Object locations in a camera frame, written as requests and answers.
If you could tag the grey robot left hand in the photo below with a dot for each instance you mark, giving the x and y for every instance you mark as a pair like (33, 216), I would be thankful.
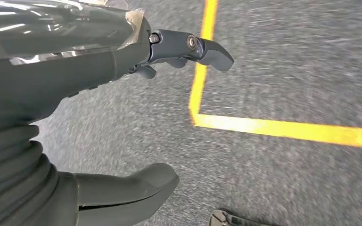
(43, 62)

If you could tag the grey robot foot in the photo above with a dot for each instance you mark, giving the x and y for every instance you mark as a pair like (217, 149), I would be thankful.
(224, 218)

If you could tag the yellow floor tape square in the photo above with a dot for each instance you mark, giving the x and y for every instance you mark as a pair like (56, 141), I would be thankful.
(293, 131)

